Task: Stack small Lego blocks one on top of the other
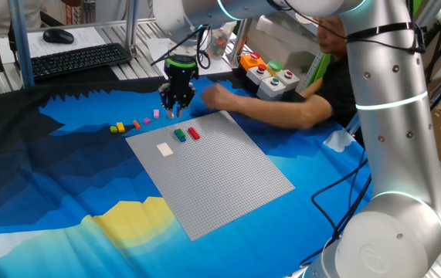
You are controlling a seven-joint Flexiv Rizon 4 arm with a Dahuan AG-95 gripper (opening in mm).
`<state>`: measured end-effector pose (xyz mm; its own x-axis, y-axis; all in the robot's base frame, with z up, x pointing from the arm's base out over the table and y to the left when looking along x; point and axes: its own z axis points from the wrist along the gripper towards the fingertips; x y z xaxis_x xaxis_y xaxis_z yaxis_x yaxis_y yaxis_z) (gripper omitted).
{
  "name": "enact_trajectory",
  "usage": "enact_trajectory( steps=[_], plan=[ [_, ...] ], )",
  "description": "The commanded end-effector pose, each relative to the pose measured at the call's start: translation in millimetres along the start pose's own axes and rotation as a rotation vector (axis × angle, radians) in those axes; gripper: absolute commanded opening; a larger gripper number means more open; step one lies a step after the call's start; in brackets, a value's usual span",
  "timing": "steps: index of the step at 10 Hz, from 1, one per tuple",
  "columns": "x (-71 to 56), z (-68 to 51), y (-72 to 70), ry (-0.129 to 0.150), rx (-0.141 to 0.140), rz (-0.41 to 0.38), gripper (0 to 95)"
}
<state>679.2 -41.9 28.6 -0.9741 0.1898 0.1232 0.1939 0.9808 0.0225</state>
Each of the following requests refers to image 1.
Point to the green chair backrest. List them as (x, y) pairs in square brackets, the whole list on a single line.
[(320, 67)]

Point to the lime green Lego brick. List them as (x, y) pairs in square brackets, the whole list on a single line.
[(113, 129)]

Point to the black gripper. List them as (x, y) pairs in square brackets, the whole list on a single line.
[(181, 81)]

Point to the large white Lego plate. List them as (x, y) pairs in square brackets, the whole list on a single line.
[(165, 150)]

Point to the grey Lego baseplate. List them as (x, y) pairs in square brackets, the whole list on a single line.
[(212, 185)]

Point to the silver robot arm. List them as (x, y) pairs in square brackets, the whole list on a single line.
[(397, 154)]

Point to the blue aluminium frame post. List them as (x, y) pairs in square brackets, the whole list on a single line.
[(21, 46)]

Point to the clear cup of Lego bricks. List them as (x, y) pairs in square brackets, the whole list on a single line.
[(218, 42)]

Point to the person in black shirt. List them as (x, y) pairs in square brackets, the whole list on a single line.
[(340, 89)]

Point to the black computer keyboard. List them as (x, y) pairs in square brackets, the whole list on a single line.
[(77, 60)]

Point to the person in white shirt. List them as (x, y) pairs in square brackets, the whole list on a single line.
[(11, 13)]

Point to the small magenta Lego brick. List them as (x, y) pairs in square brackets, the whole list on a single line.
[(146, 121)]

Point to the light pink Lego brick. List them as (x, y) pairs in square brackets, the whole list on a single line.
[(156, 114)]

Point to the yellow Lego brick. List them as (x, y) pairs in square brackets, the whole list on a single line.
[(120, 127)]

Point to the red Lego brick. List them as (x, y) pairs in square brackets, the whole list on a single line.
[(194, 133)]

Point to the orange Lego brick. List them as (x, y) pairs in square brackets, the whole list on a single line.
[(136, 124)]

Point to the grey box with green button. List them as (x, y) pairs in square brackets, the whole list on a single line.
[(272, 92)]

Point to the white paper under mouse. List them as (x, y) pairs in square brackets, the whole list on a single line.
[(85, 36)]

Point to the grey box with red button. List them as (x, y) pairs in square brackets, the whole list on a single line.
[(289, 81), (256, 77)]

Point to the orange box with red button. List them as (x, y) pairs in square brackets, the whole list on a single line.
[(252, 63)]

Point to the blue mountain print tablecloth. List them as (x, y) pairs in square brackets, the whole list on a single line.
[(69, 173)]

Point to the person's left forearm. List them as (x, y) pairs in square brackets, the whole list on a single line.
[(285, 112)]

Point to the yellow box with green button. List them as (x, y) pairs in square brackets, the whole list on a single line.
[(275, 65)]

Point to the silver aluminium frame post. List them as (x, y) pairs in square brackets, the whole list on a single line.
[(131, 27)]

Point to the person's left hand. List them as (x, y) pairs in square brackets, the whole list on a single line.
[(218, 98)]

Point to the black computer mouse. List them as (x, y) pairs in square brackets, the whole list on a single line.
[(58, 36)]

